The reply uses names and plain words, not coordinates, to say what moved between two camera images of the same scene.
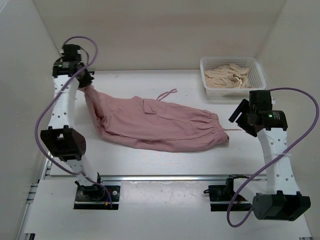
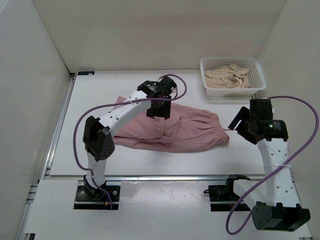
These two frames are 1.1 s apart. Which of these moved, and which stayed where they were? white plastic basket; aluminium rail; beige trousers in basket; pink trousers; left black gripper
Moved: left black gripper; pink trousers
Stayed: white plastic basket; beige trousers in basket; aluminium rail
